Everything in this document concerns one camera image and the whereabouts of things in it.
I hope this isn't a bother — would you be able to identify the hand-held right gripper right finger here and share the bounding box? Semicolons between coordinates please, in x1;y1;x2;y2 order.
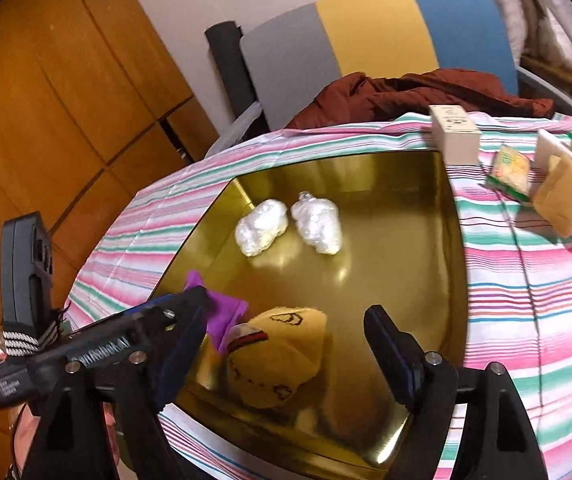
363;304;550;480

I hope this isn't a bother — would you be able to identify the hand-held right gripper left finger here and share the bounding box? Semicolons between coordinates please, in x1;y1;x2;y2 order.
20;305;207;480

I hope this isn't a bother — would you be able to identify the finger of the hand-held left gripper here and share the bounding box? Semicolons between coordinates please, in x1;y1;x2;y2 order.
130;284;215;357

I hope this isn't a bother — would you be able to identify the purple packet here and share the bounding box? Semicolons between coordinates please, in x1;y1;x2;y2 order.
186;270;249;353

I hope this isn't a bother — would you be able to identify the yellow plush toy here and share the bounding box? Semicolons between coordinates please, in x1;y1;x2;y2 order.
225;306;327;409

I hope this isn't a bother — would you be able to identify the white plastic-wrapped bundle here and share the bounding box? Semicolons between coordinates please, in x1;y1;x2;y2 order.
291;190;343;255
235;199;289;259

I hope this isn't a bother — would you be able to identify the striped tablecloth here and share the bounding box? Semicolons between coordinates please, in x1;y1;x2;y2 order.
63;110;572;480

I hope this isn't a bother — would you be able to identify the wooden wardrobe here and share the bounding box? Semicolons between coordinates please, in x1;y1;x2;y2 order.
0;0;219;461

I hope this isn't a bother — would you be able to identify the yellow green snack packet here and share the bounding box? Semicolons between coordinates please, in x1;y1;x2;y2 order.
485;143;533;202
536;128;572;181

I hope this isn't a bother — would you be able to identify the beige cardboard box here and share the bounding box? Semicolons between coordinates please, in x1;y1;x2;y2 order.
428;104;482;166

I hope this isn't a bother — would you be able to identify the tan square packet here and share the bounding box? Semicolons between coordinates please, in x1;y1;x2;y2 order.
532;155;572;239

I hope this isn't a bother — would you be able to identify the black rolled mat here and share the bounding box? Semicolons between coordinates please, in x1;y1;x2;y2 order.
205;21;269;139

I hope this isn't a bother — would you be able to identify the brown quilted jacket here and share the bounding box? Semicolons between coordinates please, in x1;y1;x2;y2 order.
286;69;555;131

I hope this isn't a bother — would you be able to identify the grey yellow blue chair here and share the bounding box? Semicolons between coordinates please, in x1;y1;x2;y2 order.
238;0;572;133

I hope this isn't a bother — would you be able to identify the striped wrist strap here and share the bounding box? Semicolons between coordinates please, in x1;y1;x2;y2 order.
2;318;64;359

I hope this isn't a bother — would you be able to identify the thin black cable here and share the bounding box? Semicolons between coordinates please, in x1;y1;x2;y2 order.
495;194;548;411

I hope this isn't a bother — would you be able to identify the wooden bed frame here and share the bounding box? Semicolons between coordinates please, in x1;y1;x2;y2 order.
520;54;572;107

